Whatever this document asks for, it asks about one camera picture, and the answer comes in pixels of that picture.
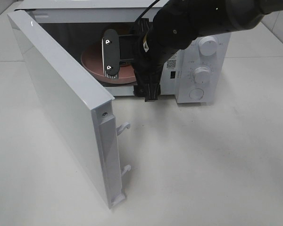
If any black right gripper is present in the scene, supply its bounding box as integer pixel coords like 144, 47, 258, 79
101, 18, 167, 102

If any pink plate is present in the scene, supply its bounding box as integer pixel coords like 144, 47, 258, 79
81, 41, 136, 83

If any white microwave door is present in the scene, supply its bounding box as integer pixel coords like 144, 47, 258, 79
8, 10, 131, 208

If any white dial knob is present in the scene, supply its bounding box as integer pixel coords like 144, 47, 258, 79
199, 36, 218, 57
193, 66, 211, 84

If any round door release button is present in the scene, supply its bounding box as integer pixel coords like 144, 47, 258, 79
189, 88, 204, 100

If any burger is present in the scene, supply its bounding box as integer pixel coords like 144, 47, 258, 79
112, 23, 131, 35

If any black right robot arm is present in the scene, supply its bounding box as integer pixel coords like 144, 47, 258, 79
102, 0, 283, 101

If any glass turntable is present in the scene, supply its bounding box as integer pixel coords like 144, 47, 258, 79
100, 81, 137, 87

